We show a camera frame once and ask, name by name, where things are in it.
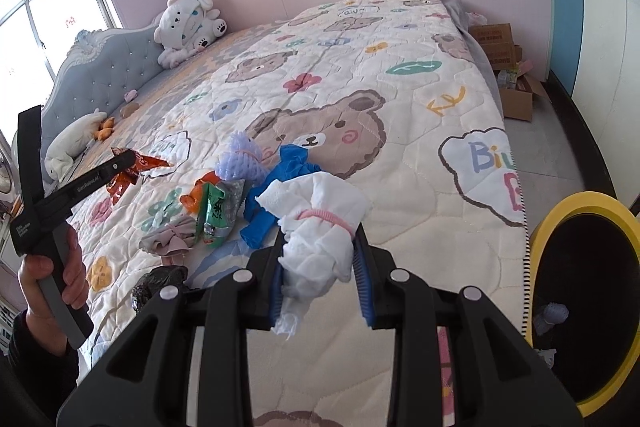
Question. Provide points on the open brown cardboard box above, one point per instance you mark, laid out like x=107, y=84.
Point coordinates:
x=515, y=104

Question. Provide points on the white tissue bundle pink band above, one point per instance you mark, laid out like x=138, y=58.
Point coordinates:
x=320, y=202

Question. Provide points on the window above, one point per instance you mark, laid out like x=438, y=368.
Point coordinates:
x=60, y=7

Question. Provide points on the small orange snack wrapper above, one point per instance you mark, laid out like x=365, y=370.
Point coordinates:
x=192, y=202

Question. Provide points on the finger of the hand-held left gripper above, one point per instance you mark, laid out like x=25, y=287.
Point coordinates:
x=122, y=161

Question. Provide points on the beige cloth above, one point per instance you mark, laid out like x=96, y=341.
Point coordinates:
x=167, y=237

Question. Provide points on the blue rubber glove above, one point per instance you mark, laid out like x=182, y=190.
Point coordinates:
x=290, y=162

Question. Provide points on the black plastic bag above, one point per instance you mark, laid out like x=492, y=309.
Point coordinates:
x=157, y=287

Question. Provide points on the person's left hand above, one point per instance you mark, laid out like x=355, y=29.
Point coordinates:
x=35, y=292

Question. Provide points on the black bin with yellow rim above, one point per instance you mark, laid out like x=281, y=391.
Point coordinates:
x=575, y=202

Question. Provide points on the large orange snack wrapper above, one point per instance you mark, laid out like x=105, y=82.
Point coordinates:
x=150, y=161

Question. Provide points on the long white plush toy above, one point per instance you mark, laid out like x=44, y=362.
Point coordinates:
x=70, y=142

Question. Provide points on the small orange plush toy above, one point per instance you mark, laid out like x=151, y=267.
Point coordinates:
x=105, y=127

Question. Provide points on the green snack wrapper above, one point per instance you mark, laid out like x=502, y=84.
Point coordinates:
x=217, y=217

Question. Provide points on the grey mattress cover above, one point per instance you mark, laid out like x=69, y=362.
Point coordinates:
x=456, y=13

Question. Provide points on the white plush dog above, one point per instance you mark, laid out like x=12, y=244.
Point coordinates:
x=185, y=24

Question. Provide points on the grey patterned bed sheet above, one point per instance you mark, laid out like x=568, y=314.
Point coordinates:
x=200, y=67

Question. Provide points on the pink white cloth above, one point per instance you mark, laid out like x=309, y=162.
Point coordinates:
x=476, y=18

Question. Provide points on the row of small packets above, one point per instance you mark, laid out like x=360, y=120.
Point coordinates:
x=506, y=78

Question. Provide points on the small pink plush toy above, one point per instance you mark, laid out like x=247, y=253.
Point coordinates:
x=130, y=95

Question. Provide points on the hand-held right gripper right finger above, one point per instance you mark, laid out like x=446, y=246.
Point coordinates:
x=364, y=287

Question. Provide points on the closed brown cardboard box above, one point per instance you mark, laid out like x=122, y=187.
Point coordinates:
x=492, y=47

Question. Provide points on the grey tufted headboard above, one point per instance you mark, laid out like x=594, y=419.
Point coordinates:
x=110, y=57

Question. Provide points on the person's left forearm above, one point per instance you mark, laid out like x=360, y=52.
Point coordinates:
x=30, y=372

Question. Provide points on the small brown plush toy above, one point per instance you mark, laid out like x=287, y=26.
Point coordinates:
x=130, y=109

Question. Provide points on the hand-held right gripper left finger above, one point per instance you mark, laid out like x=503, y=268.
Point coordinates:
x=276, y=292

